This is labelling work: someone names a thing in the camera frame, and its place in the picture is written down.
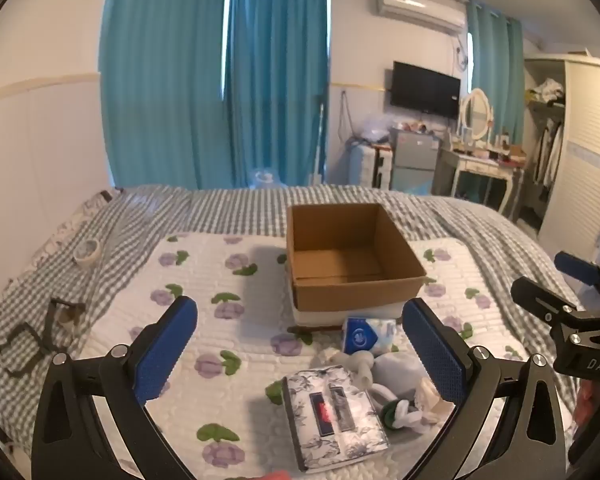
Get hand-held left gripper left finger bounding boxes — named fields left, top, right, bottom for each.
left=32, top=295, right=199, bottom=480

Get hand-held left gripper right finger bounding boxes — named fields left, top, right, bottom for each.
left=401, top=298, right=566, bottom=480

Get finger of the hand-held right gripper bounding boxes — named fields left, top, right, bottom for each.
left=554, top=251, right=600, bottom=288
left=511, top=277, right=586, bottom=336

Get blue tissue packet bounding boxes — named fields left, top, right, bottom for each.
left=341, top=317, right=399, bottom=356

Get floral tissue pack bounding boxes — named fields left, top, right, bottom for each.
left=281, top=366, right=390, bottom=472

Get brown cardboard box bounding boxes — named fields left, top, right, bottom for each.
left=286, top=203, right=427, bottom=312

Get person's right hand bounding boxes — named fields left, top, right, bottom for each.
left=573, top=377, right=600, bottom=428

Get floral quilted mat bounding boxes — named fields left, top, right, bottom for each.
left=72, top=232, right=581, bottom=480

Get white wardrobe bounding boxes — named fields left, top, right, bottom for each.
left=521, top=55, right=600, bottom=262

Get hanging clothes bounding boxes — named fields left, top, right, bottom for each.
left=532, top=119, right=566, bottom=187

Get white tape roll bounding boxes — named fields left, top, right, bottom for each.
left=72, top=239, right=101, bottom=266

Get grey gingham bed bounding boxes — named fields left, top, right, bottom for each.
left=0, top=183, right=586, bottom=461

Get white dressing table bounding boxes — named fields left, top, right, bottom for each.
left=432, top=146, right=527, bottom=217

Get oval vanity mirror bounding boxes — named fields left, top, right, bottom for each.
left=459, top=87, right=495, bottom=142

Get grey mini fridge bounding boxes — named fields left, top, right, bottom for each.
left=389, top=127, right=443, bottom=194

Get clear plastic bag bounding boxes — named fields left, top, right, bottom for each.
left=249, top=166, right=282, bottom=189

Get light blue suitcase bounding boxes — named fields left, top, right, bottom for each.
left=347, top=142, right=396, bottom=191

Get narrow teal curtain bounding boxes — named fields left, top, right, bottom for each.
left=466, top=0, right=526, bottom=147

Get white plastic bag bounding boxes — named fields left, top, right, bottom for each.
left=359, top=113, right=396, bottom=144

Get white mop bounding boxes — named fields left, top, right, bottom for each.
left=307, top=94, right=329, bottom=187

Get wide teal curtain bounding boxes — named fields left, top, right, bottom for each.
left=99, top=0, right=232, bottom=191

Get white air conditioner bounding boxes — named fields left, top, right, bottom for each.
left=371, top=0, right=467, bottom=37

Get black wall television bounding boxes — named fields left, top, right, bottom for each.
left=391, top=61, right=462, bottom=121

